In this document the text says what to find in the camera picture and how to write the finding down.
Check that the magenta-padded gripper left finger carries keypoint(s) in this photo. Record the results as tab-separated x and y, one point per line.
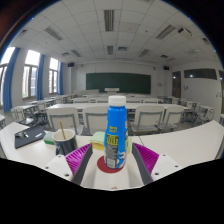
78	161

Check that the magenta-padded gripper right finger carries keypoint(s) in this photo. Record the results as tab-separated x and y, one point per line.
146	160

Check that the blue white-capped drink bottle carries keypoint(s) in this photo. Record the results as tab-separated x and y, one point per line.
116	136

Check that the dark blue white-lined cup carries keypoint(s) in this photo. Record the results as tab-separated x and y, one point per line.
66	146

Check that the flat round red coaster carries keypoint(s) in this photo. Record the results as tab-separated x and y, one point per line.
101	165

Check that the yellow-green sponge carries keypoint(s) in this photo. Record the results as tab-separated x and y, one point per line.
97	140

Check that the wooden stir stick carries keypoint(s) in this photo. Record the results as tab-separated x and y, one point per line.
62	130

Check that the green sponge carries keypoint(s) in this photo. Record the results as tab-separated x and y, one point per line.
49	138

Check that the group of white chairs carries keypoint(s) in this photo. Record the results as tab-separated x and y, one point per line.
95	116

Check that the group of white classroom desks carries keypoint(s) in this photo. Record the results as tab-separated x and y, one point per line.
96	105

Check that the white lectern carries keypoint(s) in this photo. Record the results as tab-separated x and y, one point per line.
112	90

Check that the dark door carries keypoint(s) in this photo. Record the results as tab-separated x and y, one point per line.
176	84

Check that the dark green chalkboard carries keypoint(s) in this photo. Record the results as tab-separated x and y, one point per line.
118	83

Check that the bright window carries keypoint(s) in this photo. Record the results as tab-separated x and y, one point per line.
53	76
4	66
30	75

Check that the group of ceiling lights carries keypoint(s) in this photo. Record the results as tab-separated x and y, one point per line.
109	20

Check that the dark wide wall window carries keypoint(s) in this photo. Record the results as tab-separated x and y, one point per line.
200	73

